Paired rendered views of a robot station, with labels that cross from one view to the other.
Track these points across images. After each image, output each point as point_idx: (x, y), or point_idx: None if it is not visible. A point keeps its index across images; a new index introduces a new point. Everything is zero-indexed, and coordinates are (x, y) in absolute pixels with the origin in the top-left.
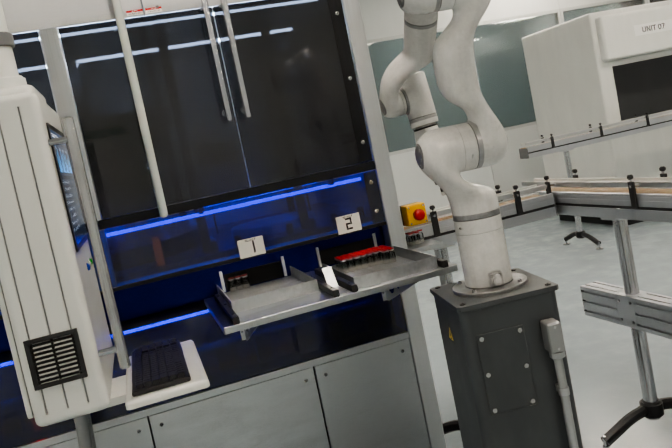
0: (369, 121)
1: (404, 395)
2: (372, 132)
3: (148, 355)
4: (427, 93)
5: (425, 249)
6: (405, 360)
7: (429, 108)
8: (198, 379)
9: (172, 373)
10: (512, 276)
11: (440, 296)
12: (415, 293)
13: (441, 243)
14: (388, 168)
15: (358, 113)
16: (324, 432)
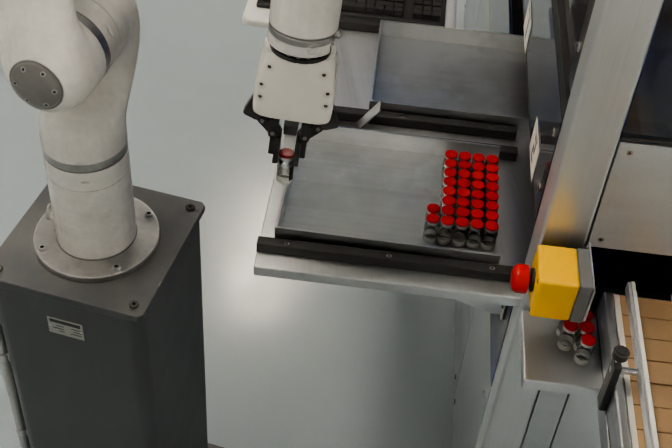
0: (591, 19)
1: (471, 433)
2: (583, 47)
3: None
4: None
5: (520, 345)
6: (481, 407)
7: (270, 8)
8: (252, 11)
9: None
10: (81, 263)
11: (141, 187)
12: (503, 368)
13: (522, 378)
14: (562, 146)
15: None
16: (470, 322)
